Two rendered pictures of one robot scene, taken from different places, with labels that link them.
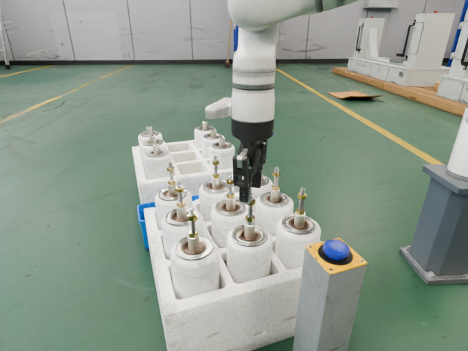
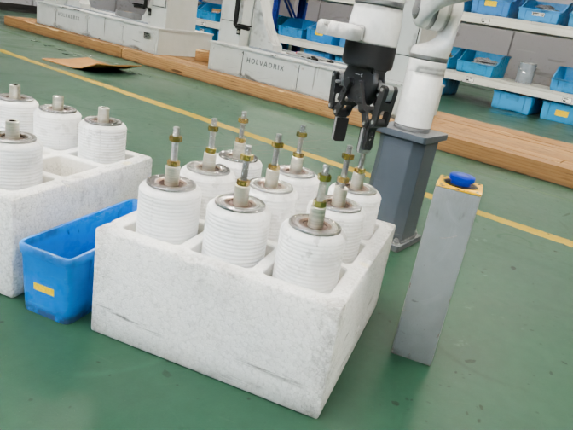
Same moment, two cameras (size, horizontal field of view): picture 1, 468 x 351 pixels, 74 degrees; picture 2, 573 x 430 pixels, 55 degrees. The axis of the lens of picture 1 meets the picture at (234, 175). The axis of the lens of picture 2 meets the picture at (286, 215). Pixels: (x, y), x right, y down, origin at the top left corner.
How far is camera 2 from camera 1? 70 cm
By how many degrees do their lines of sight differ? 48
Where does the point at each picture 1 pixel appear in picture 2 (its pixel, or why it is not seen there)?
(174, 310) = (343, 302)
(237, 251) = (348, 221)
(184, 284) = (325, 273)
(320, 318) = (460, 252)
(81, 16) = not seen: outside the picture
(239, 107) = (384, 28)
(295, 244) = (370, 208)
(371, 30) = not seen: outside the picture
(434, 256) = (397, 220)
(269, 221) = (303, 199)
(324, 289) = (471, 216)
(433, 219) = (394, 179)
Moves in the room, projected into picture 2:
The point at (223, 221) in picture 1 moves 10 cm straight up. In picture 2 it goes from (283, 201) to (293, 141)
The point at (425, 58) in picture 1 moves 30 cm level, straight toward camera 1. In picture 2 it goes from (176, 14) to (183, 17)
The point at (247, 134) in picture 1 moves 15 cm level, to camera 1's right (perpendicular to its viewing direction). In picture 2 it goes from (385, 61) to (433, 66)
